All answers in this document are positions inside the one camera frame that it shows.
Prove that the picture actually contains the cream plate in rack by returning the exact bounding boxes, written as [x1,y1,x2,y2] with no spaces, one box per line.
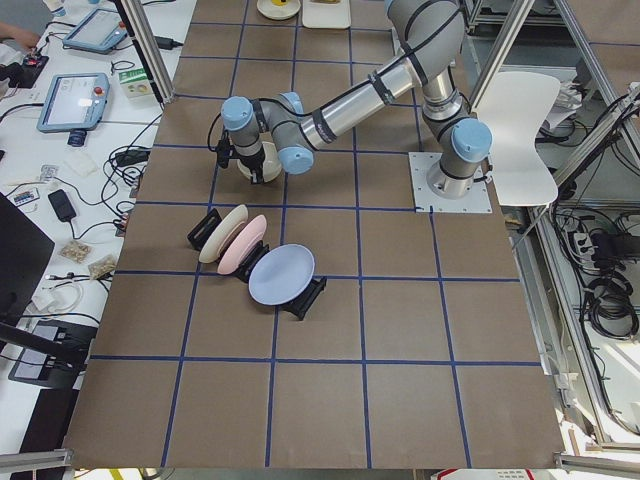
[199,204,248,264]

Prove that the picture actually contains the far teach pendant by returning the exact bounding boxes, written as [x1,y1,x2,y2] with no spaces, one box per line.
[62,8,127,54]

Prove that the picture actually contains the near teach pendant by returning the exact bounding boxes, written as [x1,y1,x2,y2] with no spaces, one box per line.
[37,73,110,133]

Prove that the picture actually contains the blue plate in rack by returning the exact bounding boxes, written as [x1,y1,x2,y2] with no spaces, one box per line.
[249,244,315,306]

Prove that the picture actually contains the cream round plate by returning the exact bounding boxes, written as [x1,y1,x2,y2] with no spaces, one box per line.
[256,0,301,21]

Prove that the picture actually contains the pink plate in rack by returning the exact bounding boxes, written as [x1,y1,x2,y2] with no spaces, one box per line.
[217,215,267,275]

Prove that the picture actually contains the white chair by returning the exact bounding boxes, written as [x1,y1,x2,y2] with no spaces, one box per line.
[476,71,560,207]

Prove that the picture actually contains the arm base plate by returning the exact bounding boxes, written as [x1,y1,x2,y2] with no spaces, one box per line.
[408,152,492,214]

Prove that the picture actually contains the black cables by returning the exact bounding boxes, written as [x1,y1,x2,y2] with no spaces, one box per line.
[69,99,166,241]

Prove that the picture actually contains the black monitor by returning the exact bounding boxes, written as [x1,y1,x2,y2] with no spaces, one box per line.
[0,195,54,326]

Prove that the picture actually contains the teach pendant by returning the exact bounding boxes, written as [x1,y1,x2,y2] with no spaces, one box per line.
[37,73,110,133]
[62,8,127,54]

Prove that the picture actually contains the black phone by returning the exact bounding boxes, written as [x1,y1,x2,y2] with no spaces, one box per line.
[48,189,77,222]

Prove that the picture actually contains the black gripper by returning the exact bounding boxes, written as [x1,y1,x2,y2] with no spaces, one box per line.
[235,142,265,184]

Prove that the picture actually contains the green white box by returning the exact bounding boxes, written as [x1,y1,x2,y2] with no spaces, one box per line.
[118,68,153,98]

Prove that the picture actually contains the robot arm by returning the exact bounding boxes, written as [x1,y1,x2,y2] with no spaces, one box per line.
[213,1,492,199]

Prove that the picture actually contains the aluminium frame post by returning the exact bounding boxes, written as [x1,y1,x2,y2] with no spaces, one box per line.
[114,0,175,105]

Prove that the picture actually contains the black dish rack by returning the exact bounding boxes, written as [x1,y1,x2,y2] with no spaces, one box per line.
[187,204,327,320]

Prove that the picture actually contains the white bowl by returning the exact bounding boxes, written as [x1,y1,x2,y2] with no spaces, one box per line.
[237,142,282,184]

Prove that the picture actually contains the white rectangular tray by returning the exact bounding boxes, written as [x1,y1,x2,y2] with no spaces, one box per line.
[302,0,351,29]

